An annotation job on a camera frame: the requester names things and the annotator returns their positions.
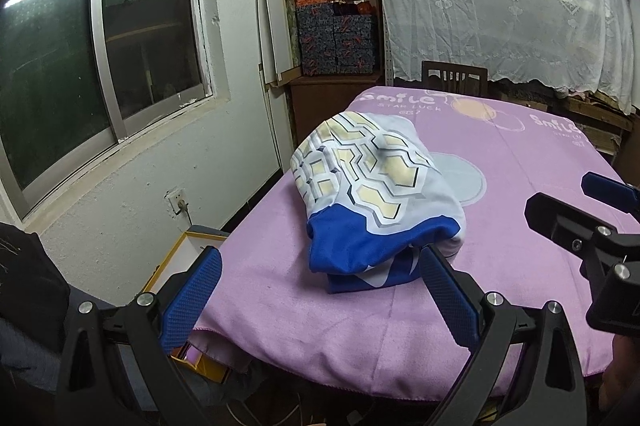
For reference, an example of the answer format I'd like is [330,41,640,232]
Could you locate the pink printed blanket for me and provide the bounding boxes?
[192,86,640,402]

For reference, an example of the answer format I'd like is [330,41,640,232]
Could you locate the green patterned board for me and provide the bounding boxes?
[277,0,303,72]

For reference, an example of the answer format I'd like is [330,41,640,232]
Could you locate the brown wooden shelf cabinet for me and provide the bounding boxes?
[285,0,388,157]

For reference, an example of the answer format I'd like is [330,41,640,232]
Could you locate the yellow open floor box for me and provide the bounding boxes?
[140,228,236,387]

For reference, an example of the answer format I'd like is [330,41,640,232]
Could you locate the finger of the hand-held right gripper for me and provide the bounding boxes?
[581,172,640,219]
[525,192,640,277]

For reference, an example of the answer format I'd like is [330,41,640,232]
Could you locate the white wall outlet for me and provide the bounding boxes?
[166,188,191,217]

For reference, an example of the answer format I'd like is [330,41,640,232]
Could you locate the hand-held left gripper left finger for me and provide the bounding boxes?
[54,246,223,426]

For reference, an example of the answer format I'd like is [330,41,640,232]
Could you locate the white leaning boards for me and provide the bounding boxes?
[256,0,303,89]

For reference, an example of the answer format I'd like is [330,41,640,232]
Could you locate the stacked wooden pallets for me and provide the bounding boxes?
[492,78,636,157]

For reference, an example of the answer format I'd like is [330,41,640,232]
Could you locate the blue red hooded jacket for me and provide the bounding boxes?
[290,110,467,294]

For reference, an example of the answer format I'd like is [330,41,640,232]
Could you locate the large sliding window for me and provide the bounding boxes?
[0,0,231,219]

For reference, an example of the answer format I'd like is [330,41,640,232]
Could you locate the dark wooden chair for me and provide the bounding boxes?
[421,60,489,97]

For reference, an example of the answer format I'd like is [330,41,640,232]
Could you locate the white lace cloth cover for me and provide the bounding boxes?
[357,0,640,114]

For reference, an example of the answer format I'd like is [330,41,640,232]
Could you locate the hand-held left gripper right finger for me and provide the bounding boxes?
[420,243,586,426]

